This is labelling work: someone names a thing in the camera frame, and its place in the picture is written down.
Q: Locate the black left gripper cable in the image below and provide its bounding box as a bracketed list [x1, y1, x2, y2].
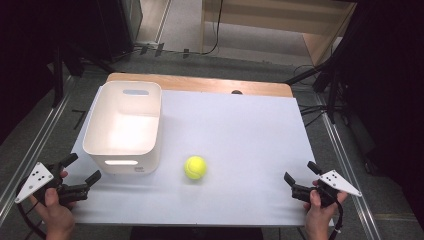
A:
[15, 179, 46, 240]

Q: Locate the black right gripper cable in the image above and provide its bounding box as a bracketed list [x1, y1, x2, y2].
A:
[328, 199, 345, 240]

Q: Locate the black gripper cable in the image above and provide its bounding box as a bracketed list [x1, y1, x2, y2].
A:
[328, 199, 345, 240]
[15, 179, 46, 240]

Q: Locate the white table board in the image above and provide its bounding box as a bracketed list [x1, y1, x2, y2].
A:
[70, 87, 335, 228]

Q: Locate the black metal stand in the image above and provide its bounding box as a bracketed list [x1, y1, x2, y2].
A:
[50, 45, 66, 109]

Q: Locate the wooden table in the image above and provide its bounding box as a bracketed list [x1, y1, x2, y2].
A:
[106, 72, 294, 99]

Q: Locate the yellow tennis ball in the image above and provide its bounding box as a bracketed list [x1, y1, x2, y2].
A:
[183, 155, 208, 181]

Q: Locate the black hanging cable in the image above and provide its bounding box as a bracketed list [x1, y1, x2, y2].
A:
[199, 0, 225, 56]

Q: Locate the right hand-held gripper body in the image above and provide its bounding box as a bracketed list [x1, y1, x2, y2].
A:
[291, 169, 363, 208]

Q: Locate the person's dark clothing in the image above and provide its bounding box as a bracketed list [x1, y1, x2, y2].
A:
[129, 226, 265, 240]

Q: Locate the wooden partition frame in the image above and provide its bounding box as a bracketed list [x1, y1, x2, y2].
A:
[199, 0, 358, 67]

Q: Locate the person's right hand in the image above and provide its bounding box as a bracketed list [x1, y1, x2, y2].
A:
[302, 179, 348, 240]

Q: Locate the black tripod stand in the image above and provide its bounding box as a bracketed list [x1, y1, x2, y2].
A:
[285, 65, 352, 125]

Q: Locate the dark cabinet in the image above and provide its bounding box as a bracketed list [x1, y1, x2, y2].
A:
[95, 0, 144, 62]

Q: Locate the person's left hand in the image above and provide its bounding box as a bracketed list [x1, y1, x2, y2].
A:
[28, 169, 77, 240]

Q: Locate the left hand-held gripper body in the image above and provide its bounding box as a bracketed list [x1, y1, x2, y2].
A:
[14, 161, 92, 206]

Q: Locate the white plastic storage bin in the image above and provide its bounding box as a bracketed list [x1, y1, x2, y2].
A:
[82, 80, 163, 176]

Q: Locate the metal floor rail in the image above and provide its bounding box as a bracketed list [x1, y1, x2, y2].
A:
[314, 93, 383, 240]
[0, 75, 76, 222]

